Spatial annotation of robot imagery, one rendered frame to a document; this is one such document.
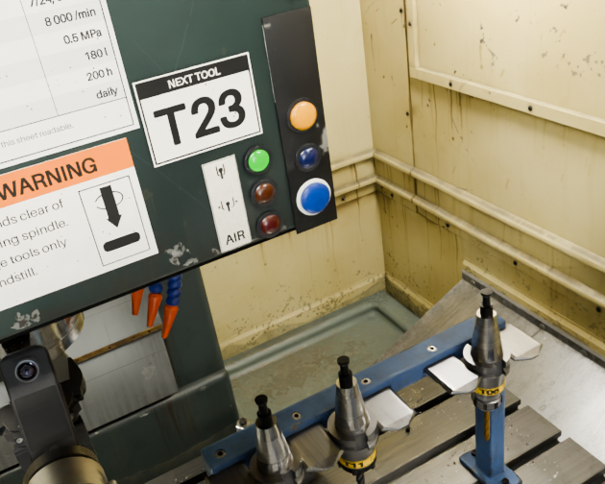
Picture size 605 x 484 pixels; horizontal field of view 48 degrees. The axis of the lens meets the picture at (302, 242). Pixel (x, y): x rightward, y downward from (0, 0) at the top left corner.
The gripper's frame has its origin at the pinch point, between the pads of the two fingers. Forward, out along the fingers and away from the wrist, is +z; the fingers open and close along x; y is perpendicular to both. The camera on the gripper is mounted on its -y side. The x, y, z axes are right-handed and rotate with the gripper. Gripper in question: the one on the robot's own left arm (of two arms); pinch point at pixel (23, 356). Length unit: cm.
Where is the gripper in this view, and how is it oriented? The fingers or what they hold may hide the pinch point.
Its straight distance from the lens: 86.8
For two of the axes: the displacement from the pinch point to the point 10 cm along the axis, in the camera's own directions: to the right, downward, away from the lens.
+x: 8.7, -3.5, 3.6
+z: -4.8, -3.9, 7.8
